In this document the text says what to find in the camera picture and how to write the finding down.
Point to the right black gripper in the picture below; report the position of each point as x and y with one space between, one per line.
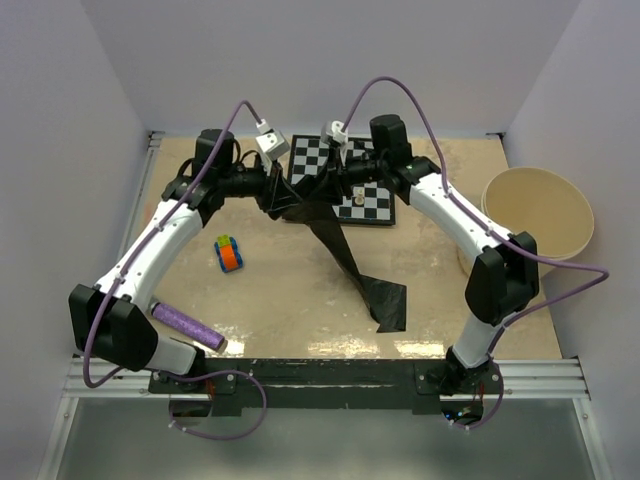
338 163

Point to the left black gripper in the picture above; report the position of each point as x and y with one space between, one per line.
277 192

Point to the black trash bag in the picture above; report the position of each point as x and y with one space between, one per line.
385 300

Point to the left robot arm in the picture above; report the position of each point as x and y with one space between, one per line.
109 317

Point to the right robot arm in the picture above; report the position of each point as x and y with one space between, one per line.
504 277

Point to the beige round trash bin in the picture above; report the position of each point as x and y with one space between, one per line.
544 204

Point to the white chess piece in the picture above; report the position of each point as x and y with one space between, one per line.
359 197

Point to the black white chessboard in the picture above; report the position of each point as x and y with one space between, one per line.
308 155

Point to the colourful toy block car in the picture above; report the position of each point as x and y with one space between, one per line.
228 254

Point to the purple glitter microphone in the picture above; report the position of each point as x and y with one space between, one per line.
187 326

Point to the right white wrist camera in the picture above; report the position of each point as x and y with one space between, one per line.
334 133

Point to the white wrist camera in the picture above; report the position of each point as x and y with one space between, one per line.
272 145
334 133

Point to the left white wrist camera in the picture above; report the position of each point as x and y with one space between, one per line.
272 145

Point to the aluminium left rail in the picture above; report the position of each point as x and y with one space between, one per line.
136 212

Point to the aluminium rail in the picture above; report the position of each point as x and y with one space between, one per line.
526 379
136 212

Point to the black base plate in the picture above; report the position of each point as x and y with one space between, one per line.
423 387

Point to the aluminium front rail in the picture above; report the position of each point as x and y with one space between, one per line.
526 379

